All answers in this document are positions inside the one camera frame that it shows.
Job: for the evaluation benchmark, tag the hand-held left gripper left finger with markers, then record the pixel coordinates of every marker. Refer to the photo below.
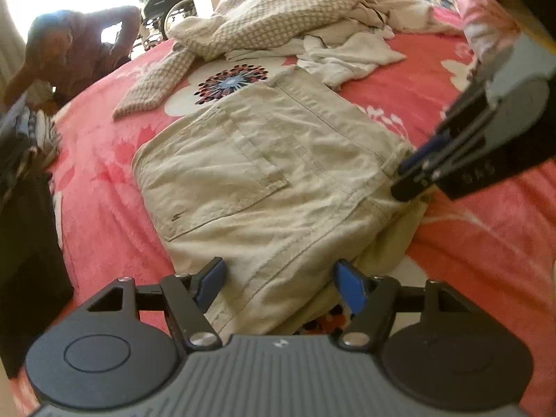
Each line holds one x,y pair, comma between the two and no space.
213,280

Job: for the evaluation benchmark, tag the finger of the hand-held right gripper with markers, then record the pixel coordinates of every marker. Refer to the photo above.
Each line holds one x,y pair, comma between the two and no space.
412,186
423,154

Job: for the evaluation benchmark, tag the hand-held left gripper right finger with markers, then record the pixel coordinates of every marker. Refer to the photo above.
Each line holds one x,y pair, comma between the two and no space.
352,286

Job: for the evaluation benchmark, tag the khaki pants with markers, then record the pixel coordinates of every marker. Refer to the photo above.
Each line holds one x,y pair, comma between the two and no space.
260,173

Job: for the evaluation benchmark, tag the person's right forearm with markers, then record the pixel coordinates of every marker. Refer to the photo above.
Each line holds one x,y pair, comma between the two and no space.
482,26

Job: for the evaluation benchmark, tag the stack of folded clothes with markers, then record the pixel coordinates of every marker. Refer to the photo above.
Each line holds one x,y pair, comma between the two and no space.
26,139

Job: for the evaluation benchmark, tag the red floral blanket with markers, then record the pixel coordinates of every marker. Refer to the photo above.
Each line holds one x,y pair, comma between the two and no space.
478,234

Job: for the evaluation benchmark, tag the light grey garment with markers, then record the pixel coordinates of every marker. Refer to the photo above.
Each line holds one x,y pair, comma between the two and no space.
360,52

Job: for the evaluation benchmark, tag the cream garment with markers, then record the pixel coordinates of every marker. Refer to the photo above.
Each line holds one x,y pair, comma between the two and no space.
404,6

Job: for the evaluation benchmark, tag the black folded garment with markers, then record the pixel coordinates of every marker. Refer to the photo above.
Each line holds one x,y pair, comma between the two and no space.
30,269

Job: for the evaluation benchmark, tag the checkered knit sweater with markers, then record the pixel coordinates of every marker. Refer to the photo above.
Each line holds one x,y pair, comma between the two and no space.
278,8

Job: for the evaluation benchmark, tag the beige curtain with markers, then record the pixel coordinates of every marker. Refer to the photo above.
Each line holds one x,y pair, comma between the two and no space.
8,52

